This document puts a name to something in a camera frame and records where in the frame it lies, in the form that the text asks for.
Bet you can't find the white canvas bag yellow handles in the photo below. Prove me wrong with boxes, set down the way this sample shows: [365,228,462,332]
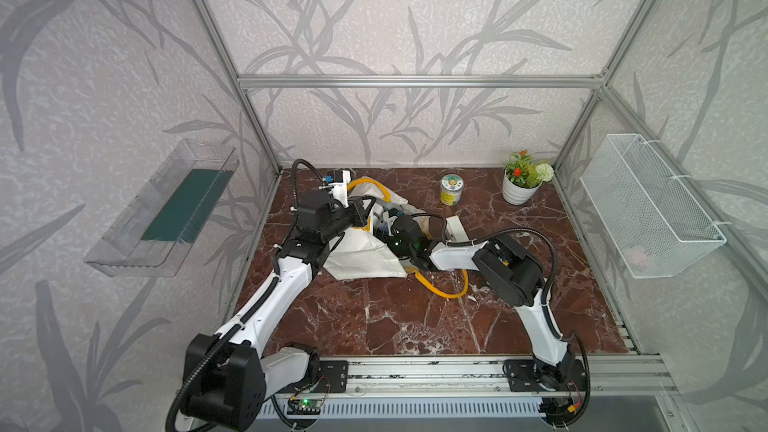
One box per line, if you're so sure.
[325,176,469,299]

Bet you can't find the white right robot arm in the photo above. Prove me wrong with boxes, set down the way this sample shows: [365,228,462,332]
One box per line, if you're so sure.
[374,213,592,430]

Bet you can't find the green circuit board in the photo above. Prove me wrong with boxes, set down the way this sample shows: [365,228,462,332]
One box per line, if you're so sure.
[287,398,325,416]

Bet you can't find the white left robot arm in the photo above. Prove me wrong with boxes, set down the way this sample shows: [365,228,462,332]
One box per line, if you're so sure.
[164,169,375,431]

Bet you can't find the clear plastic wall tray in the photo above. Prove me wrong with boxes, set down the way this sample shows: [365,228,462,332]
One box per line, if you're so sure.
[84,139,240,278]

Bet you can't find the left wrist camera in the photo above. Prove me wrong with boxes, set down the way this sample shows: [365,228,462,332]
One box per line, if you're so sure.
[323,169,351,208]

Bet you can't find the white rectangular alarm clock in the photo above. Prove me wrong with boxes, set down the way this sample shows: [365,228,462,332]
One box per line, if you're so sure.
[445,215,469,242]

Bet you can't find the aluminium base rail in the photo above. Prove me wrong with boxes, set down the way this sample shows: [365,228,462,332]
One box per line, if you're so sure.
[297,354,698,431]

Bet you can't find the white wire mesh basket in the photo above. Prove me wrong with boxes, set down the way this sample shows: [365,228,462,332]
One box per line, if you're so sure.
[580,133,727,279]

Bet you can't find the white potted artificial plant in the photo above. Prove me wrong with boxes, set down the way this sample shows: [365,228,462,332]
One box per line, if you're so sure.
[502,150,554,205]

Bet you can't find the aluminium cage frame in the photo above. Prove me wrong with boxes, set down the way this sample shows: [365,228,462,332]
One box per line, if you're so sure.
[167,0,768,289]

